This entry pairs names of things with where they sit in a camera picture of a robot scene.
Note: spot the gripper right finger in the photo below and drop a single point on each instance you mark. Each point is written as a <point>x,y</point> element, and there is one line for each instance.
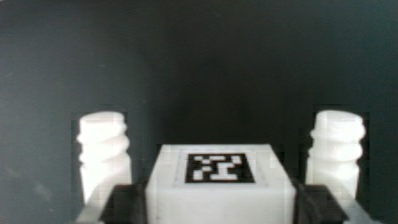
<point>317,207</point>

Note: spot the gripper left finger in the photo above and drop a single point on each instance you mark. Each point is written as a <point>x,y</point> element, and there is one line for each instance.
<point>125,207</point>

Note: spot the white chair seat block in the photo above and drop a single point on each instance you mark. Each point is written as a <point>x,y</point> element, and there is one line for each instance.
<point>219,183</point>

